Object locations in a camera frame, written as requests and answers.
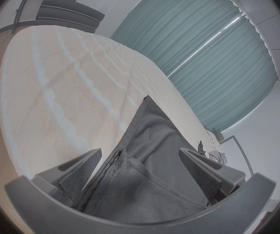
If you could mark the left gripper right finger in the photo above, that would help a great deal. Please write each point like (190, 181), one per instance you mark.
(208, 174)

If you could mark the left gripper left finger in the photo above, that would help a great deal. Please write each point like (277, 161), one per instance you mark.
(81, 172)

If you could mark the black trousers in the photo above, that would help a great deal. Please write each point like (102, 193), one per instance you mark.
(149, 155)

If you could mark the bed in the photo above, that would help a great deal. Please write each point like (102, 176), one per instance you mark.
(69, 82)

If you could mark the black shiny garment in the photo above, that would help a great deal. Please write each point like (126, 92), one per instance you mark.
(218, 157)

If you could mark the grey garment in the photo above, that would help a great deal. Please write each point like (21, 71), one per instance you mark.
(201, 148)

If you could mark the white printed pillow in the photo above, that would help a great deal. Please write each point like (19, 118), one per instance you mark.
(213, 138)

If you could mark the grey bedside table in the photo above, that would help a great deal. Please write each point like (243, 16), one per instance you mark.
(218, 132)

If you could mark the blue-green curtain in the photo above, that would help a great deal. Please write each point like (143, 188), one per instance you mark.
(169, 21)
(227, 77)

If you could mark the black chest of drawers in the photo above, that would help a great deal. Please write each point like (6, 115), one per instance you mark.
(69, 11)

